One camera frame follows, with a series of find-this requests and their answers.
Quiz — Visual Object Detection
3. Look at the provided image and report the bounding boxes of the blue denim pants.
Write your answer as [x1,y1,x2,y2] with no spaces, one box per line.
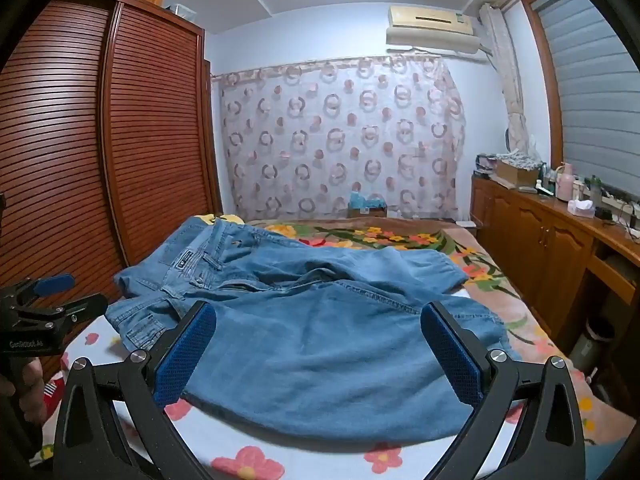
[104,217,511,446]

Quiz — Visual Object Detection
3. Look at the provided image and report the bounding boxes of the plush floral blanket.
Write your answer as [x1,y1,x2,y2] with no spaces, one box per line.
[247,217,640,461]

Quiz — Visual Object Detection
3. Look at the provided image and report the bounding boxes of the tied beige window drape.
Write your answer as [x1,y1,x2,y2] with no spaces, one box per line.
[479,3,534,157]

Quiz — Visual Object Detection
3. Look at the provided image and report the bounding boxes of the sheer circle-patterned curtain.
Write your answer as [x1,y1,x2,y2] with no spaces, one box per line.
[212,55,468,221]

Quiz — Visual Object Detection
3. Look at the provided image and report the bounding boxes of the stack of flat packages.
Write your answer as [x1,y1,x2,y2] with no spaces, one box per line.
[474,152,499,177]

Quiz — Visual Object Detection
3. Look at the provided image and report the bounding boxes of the small brown box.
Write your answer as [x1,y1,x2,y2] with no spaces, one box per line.
[348,205,389,220]

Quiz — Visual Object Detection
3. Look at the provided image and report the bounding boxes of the pink thermos jug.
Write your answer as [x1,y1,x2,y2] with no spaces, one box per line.
[553,162,574,204]

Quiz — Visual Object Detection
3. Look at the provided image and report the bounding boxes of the open cardboard box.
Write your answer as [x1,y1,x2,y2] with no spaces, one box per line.
[494,152,544,189]

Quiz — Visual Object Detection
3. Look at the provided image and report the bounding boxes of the white flower-print bed sheet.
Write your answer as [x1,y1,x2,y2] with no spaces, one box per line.
[30,317,601,480]

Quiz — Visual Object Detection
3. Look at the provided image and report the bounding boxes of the wall air conditioner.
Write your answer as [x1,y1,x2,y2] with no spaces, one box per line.
[385,5,482,54]

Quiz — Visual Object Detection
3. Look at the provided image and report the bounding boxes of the person's left hand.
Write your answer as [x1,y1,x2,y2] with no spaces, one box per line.
[0,359,47,426]

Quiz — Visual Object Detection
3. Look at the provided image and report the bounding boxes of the grey trash bin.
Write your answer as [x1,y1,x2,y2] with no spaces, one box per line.
[570,317,616,372]

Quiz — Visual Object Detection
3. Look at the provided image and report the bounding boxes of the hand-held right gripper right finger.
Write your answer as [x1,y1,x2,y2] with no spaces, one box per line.
[420,301,587,480]

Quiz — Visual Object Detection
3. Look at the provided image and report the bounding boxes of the long wooden sideboard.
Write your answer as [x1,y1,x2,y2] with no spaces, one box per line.
[470,172,640,341]

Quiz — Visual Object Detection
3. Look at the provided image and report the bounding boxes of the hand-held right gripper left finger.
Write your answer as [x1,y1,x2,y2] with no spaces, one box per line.
[52,301,218,480]

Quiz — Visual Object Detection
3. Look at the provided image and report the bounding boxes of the blue plastic bag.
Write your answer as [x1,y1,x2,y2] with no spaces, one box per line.
[348,192,386,211]

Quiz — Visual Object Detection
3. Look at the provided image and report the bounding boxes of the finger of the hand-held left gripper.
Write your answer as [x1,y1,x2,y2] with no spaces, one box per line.
[12,295,109,325]
[0,273,77,306]

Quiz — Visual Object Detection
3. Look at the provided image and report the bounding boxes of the brown slatted wooden wardrobe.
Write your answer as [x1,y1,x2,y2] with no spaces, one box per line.
[0,0,224,376]

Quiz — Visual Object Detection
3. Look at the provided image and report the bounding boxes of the grey window blind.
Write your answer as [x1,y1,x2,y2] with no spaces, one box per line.
[530,0,640,201]

